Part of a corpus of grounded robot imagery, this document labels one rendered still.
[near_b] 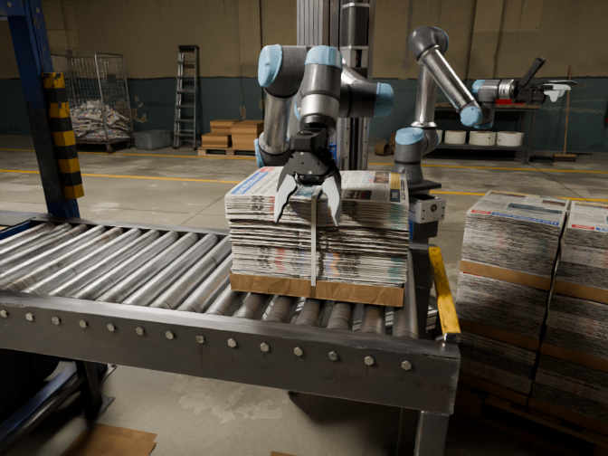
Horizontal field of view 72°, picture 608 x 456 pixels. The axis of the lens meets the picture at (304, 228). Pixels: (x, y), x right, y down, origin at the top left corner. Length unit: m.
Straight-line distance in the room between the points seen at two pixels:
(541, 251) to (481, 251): 0.18
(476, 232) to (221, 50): 7.53
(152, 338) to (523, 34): 7.81
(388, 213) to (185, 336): 0.46
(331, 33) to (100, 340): 1.41
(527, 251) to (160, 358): 1.15
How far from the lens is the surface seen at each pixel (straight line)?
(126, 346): 0.97
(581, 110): 8.54
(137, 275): 1.12
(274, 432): 1.77
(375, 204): 0.82
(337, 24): 1.89
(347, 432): 1.77
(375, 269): 0.88
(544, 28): 8.33
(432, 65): 1.87
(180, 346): 0.91
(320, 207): 0.84
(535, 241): 1.53
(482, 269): 1.60
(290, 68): 1.31
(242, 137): 7.43
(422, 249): 1.24
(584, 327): 1.63
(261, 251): 0.91
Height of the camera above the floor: 1.25
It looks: 19 degrees down
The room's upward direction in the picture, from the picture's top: straight up
